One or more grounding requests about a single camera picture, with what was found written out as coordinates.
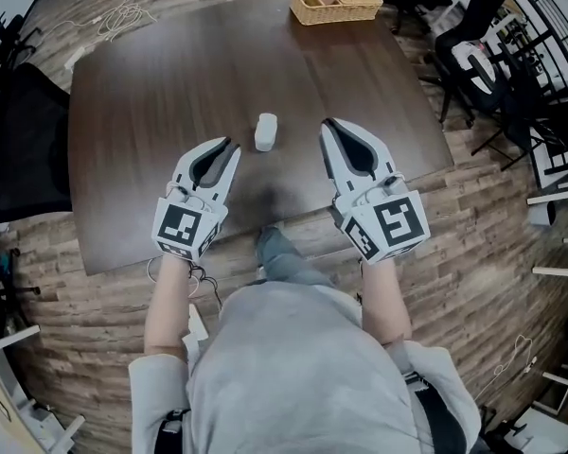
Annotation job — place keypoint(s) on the person's left forearm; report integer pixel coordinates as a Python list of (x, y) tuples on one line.
[(168, 305)]

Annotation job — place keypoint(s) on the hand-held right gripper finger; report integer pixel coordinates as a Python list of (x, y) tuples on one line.
[(381, 156), (333, 163)]

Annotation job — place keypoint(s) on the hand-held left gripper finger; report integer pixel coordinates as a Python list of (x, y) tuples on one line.
[(184, 168), (225, 178)]

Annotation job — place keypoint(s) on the white framed wooden stool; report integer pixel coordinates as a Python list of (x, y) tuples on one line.
[(556, 271)]

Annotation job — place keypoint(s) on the white power brick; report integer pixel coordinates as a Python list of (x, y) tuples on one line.
[(196, 319)]

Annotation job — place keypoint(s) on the black chair with white cushion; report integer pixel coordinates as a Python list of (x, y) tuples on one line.
[(478, 26)]

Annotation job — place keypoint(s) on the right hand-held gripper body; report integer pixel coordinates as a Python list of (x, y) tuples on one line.
[(397, 220)]

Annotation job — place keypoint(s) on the white power strip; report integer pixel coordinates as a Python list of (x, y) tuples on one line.
[(73, 58)]

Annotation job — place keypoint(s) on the person's right forearm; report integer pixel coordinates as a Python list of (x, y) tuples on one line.
[(385, 301)]

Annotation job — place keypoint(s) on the small white box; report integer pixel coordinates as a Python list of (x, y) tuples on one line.
[(266, 133)]

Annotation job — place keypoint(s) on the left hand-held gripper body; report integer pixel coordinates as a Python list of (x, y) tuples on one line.
[(180, 222)]

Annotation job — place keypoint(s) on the woven wicker basket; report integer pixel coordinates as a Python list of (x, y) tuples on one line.
[(336, 13)]

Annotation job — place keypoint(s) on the person's jeans leg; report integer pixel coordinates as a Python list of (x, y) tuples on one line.
[(277, 253)]

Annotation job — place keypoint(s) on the person's grey sweatshirt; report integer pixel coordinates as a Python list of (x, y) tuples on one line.
[(303, 371)]

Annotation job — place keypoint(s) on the black mesh office chair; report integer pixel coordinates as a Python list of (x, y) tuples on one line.
[(23, 144)]

